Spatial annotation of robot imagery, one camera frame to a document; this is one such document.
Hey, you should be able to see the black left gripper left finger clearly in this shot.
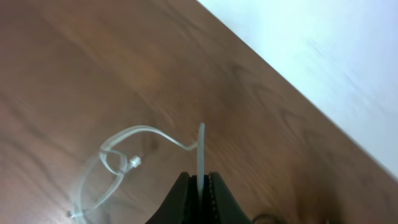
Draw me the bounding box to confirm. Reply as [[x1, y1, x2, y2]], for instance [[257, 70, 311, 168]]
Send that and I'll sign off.
[[146, 172, 198, 224]]

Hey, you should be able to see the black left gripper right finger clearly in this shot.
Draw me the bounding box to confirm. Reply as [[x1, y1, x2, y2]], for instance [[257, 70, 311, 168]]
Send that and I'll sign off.
[[201, 172, 251, 224]]

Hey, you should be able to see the white usb cable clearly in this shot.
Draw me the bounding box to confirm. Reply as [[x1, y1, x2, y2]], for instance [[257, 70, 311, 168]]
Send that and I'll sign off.
[[65, 122, 206, 224]]

